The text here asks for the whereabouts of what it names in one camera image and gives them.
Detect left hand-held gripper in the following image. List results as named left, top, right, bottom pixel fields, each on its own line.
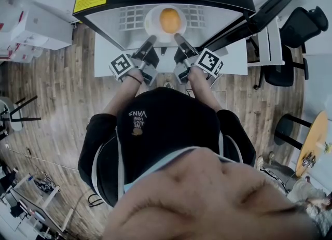
left=108, top=35, right=160, bottom=87

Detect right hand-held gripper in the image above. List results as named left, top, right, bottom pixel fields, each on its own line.
left=173, top=33, right=224, bottom=84

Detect white plate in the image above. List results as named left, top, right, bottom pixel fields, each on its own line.
left=144, top=4, right=187, bottom=44

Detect orange fruit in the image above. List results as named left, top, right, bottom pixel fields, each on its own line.
left=159, top=7, right=182, bottom=33

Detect person's left forearm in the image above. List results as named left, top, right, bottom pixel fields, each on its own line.
left=103, top=69, right=145, bottom=117

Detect person's right forearm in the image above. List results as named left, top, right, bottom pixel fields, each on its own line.
left=187, top=66, right=223, bottom=112

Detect black wrist band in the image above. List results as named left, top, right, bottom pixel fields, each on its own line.
left=127, top=74, right=144, bottom=85

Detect white table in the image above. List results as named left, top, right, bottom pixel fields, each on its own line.
left=93, top=32, right=248, bottom=78

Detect person's black shirt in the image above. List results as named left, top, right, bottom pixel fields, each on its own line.
left=77, top=87, right=257, bottom=207

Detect white wooden chair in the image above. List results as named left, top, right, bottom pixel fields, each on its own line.
left=246, top=16, right=285, bottom=66

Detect white cardboard box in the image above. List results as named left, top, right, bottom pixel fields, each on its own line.
left=10, top=8, right=74, bottom=51

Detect black office chair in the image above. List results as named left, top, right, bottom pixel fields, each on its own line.
left=253, top=5, right=329, bottom=91

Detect clear storage bin red latches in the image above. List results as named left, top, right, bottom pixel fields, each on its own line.
left=0, top=39, right=43, bottom=64
left=0, top=0, right=30, bottom=35

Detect white stool black legs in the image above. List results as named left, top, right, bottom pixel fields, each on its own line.
left=0, top=95, right=42, bottom=141

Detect round wooden table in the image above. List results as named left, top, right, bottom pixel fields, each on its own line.
left=295, top=110, right=329, bottom=178

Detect person's face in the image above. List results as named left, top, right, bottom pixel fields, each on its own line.
left=102, top=147, right=320, bottom=240

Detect small flower vase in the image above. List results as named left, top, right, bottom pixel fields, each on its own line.
left=316, top=140, right=332, bottom=154

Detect dark work desk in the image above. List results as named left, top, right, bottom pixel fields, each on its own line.
left=0, top=187, right=76, bottom=240

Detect white plastic grid tray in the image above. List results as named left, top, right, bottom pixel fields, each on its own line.
left=118, top=5, right=207, bottom=31

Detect thin floor cable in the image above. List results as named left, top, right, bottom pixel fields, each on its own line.
left=4, top=143, right=79, bottom=171

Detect black cable loop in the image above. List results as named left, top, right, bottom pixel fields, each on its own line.
left=88, top=193, right=105, bottom=208

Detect tangle of black cables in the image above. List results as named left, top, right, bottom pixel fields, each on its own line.
left=33, top=173, right=57, bottom=194

